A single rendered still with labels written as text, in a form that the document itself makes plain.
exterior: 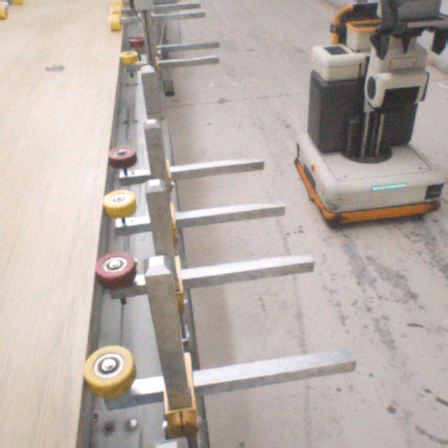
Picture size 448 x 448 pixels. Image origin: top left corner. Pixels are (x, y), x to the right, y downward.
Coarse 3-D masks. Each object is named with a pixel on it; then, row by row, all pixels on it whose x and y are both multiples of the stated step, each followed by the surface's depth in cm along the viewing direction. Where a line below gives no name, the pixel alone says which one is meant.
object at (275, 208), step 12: (252, 204) 125; (264, 204) 125; (276, 204) 124; (144, 216) 122; (180, 216) 122; (192, 216) 122; (204, 216) 122; (216, 216) 122; (228, 216) 123; (240, 216) 123; (252, 216) 124; (264, 216) 124; (120, 228) 120; (132, 228) 120; (144, 228) 121
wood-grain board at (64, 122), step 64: (64, 0) 339; (0, 64) 217; (64, 64) 212; (0, 128) 157; (64, 128) 154; (0, 192) 123; (64, 192) 121; (0, 256) 101; (64, 256) 100; (0, 320) 86; (64, 320) 85; (0, 384) 74; (64, 384) 74
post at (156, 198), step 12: (156, 180) 83; (156, 192) 82; (156, 204) 83; (156, 216) 84; (168, 216) 85; (156, 228) 86; (168, 228) 86; (156, 240) 87; (168, 240) 88; (156, 252) 89; (168, 252) 89; (180, 324) 101
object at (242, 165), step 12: (180, 168) 143; (192, 168) 142; (204, 168) 142; (216, 168) 143; (228, 168) 144; (240, 168) 144; (252, 168) 145; (264, 168) 145; (120, 180) 140; (132, 180) 141; (144, 180) 142
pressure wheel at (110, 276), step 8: (104, 256) 98; (112, 256) 98; (120, 256) 98; (128, 256) 98; (96, 264) 96; (104, 264) 97; (112, 264) 96; (120, 264) 97; (128, 264) 96; (96, 272) 95; (104, 272) 94; (112, 272) 94; (120, 272) 94; (128, 272) 94; (136, 272) 98; (104, 280) 94; (112, 280) 94; (120, 280) 94; (128, 280) 95; (112, 288) 95; (120, 288) 95
